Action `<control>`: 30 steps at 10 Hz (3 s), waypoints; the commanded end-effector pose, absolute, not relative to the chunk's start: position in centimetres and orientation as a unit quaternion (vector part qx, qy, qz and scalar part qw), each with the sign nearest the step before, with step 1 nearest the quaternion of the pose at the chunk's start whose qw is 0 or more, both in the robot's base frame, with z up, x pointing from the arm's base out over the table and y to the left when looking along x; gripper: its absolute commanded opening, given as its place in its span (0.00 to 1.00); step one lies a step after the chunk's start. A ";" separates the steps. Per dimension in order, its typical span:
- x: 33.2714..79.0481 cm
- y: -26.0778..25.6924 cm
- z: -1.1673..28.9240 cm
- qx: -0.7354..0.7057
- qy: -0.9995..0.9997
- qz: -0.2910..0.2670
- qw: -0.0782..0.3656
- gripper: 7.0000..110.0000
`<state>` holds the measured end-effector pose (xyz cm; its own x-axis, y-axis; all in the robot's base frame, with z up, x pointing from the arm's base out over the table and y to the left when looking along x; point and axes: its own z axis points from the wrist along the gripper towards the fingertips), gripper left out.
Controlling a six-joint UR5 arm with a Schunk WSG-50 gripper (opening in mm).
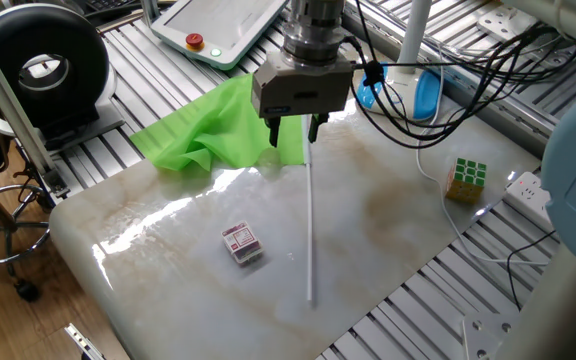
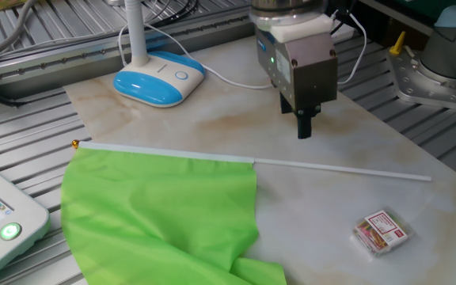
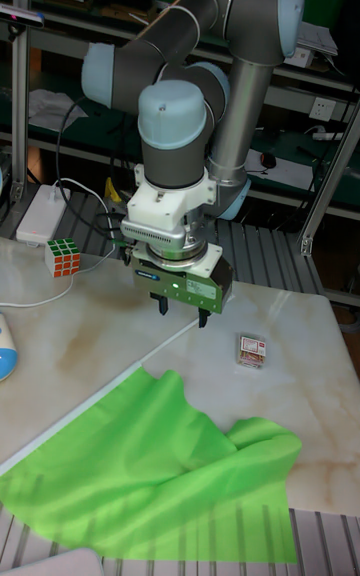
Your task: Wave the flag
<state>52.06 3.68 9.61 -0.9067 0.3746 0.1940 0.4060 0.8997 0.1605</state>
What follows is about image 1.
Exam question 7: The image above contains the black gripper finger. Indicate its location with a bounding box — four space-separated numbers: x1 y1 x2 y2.
266 115 282 149
307 112 330 145

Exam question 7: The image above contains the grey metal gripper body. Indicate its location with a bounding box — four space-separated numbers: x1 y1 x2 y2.
250 52 355 120

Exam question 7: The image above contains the green flag white pole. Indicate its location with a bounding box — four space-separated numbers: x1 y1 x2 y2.
129 73 315 305

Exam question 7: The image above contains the white marble slab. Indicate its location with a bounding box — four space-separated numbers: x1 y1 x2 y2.
49 42 543 360

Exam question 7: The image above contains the white blue desk lamp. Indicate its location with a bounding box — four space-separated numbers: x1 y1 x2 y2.
356 0 443 123

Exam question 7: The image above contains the clear box of paper clips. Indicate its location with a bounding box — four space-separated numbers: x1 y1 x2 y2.
220 220 265 266

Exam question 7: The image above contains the white teach pendant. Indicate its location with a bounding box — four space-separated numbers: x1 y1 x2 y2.
149 0 289 71

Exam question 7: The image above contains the Rubik's cube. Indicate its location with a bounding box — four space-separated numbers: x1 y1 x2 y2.
444 157 488 205

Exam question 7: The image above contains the white metal mounting plate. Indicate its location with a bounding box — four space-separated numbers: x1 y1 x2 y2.
476 4 544 45

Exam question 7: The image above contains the black keyboard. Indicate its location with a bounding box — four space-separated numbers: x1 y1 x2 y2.
85 0 142 14

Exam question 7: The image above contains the white power strip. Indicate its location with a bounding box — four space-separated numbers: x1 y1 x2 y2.
503 171 557 234

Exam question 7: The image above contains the black cable bundle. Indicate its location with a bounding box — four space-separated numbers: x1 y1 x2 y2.
345 0 576 150

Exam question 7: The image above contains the white lamp cable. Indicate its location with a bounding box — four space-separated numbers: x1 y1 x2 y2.
415 144 552 266

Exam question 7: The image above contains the aluminium frame rail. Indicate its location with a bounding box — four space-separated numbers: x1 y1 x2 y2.
342 0 576 161

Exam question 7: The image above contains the black ring-shaped device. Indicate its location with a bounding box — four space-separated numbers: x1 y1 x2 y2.
0 2 127 151

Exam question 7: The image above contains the thin black cable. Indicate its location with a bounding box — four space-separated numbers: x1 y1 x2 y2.
505 229 558 312

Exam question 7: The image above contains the aluminium frame post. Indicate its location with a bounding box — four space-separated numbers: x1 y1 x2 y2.
0 14 71 199

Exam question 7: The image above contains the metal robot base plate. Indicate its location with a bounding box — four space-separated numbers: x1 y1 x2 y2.
461 312 522 360

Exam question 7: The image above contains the small metal bracket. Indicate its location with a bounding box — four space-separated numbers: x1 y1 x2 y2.
64 323 105 360

